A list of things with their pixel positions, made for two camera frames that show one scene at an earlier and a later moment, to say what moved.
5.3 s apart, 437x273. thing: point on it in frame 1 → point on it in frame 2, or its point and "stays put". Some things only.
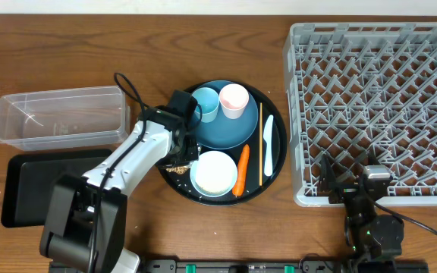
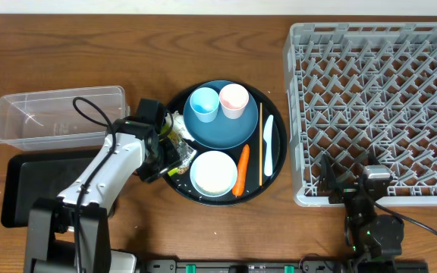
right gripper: (328, 182) stays put
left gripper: (171, 162) → (151, 174)
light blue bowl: (214, 174) stays put
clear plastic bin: (64, 118) stays put
